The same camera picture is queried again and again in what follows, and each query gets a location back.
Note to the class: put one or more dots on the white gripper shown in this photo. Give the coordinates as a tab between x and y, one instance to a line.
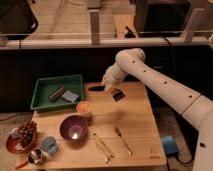
113	76

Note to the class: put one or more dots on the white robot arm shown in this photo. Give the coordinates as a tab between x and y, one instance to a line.
190	104

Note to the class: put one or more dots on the purple bowl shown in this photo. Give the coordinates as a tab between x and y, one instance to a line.
74	128

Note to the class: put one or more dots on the orange cup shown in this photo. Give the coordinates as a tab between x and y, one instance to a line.
84	108

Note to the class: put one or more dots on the blue grey sponge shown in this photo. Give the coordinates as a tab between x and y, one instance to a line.
70	96

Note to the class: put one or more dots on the wooden table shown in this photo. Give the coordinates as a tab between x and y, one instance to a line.
132	115

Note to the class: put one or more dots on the metal fork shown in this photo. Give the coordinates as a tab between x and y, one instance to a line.
118	132

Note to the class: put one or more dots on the green plastic tray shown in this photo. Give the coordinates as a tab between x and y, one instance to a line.
45	86

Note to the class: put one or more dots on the brown block in tray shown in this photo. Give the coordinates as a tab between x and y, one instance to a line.
56	94

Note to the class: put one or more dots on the blue cup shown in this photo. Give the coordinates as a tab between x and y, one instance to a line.
49	145

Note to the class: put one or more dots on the blue box on floor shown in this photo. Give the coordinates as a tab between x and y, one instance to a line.
169	145

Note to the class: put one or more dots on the dark red grapes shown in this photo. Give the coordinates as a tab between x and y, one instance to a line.
26	132

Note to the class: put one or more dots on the small metal pot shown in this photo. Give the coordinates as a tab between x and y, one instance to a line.
35	157

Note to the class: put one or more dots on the red plate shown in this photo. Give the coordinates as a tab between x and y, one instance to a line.
13	146

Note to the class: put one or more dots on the black chair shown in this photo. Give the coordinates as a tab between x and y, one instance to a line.
17	20

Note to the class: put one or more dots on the grey railing post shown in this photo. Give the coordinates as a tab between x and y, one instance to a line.
95	27

